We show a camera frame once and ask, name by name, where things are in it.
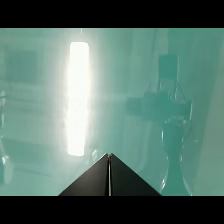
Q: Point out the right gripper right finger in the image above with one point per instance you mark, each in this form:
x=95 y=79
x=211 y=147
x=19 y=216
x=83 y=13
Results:
x=128 y=181

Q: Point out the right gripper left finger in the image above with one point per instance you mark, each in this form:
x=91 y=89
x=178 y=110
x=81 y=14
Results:
x=93 y=181

